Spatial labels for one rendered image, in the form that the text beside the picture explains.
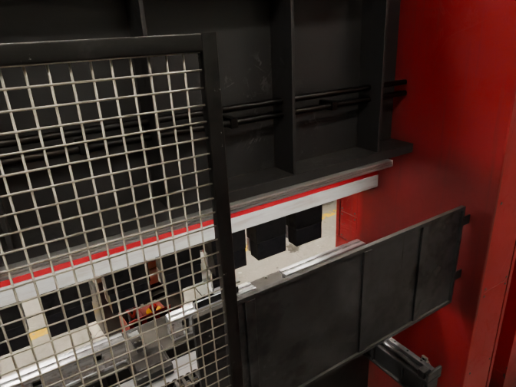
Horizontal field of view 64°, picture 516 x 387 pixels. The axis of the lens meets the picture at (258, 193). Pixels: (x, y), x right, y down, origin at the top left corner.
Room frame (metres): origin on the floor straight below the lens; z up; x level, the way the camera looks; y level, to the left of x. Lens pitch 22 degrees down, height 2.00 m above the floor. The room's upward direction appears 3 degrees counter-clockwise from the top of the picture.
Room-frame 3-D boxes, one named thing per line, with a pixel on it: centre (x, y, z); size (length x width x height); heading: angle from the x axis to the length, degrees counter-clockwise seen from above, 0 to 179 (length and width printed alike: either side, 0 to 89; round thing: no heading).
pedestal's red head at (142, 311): (1.60, 0.56, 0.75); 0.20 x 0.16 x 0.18; 125
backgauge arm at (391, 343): (1.37, -0.42, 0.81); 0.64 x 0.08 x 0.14; 31
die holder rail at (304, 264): (1.74, -0.31, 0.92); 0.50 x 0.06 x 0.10; 121
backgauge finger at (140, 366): (1.11, 0.42, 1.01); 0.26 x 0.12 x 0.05; 31
